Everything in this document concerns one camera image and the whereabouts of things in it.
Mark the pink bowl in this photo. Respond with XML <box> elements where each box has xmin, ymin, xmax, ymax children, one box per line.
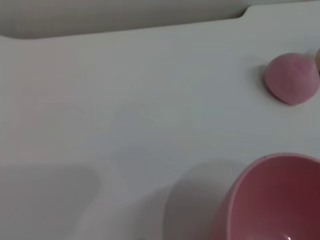
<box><xmin>209</xmin><ymin>152</ymin><xmax>320</xmax><ymax>240</ymax></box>

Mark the pink round bun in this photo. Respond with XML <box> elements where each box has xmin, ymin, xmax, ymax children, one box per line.
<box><xmin>262</xmin><ymin>52</ymin><xmax>320</xmax><ymax>106</ymax></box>

